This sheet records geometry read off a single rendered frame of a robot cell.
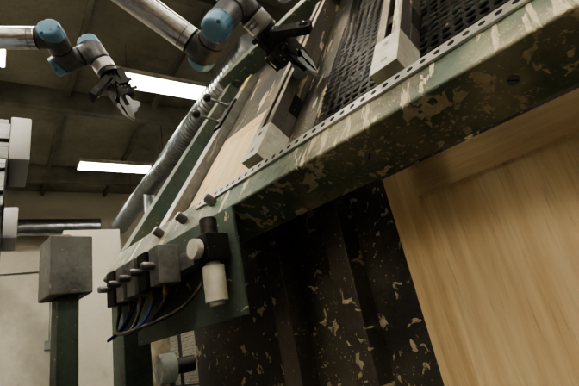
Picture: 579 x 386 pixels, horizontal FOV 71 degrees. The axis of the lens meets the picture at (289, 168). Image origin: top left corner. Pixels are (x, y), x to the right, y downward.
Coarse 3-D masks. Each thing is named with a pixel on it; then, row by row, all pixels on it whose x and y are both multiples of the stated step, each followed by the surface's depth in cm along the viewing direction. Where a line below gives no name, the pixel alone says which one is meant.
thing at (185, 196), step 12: (252, 84) 192; (240, 96) 182; (240, 108) 179; (228, 120) 171; (216, 132) 166; (228, 132) 168; (216, 144) 160; (204, 156) 153; (204, 168) 151; (192, 180) 145; (180, 192) 143; (192, 192) 143; (180, 204) 137; (168, 216) 133
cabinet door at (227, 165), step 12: (240, 132) 145; (252, 132) 134; (228, 144) 146; (240, 144) 135; (228, 156) 137; (240, 156) 126; (216, 168) 137; (228, 168) 127; (240, 168) 117; (204, 180) 138; (216, 180) 128; (228, 180) 119; (204, 192) 129; (192, 204) 130
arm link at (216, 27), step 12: (228, 0) 105; (216, 12) 101; (228, 12) 103; (240, 12) 107; (204, 24) 102; (216, 24) 101; (228, 24) 102; (204, 36) 105; (216, 36) 103; (228, 36) 105; (216, 48) 110
